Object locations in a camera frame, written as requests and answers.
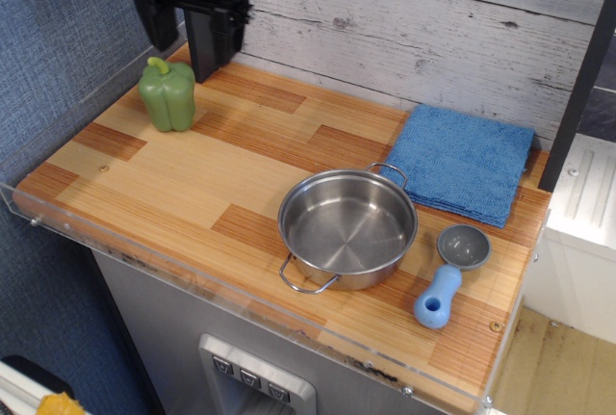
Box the yellow black object bottom left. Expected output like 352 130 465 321
1 355 88 414

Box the silver dispenser button panel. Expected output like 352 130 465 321
198 333 318 414

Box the clear acrylic table guard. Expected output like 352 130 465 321
15 13 562 413

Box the white ribbed side counter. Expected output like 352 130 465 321
523 134 615 343

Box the blue grey plastic scoop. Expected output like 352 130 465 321
413 224 492 329

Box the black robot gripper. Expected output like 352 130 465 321
134 0 251 76

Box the black frame post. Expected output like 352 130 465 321
184 0 244 83
538 0 615 192

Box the stainless steel pot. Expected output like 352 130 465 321
277 163 419 295

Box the grey toy fridge cabinet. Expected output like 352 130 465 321
94 253 436 414

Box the right black frame post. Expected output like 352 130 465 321
538 0 615 192

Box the left black frame post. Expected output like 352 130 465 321
184 0 244 83

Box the blue folded cloth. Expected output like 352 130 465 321
381 104 534 228

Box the green plastic bell pepper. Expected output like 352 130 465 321
138 57 195 132

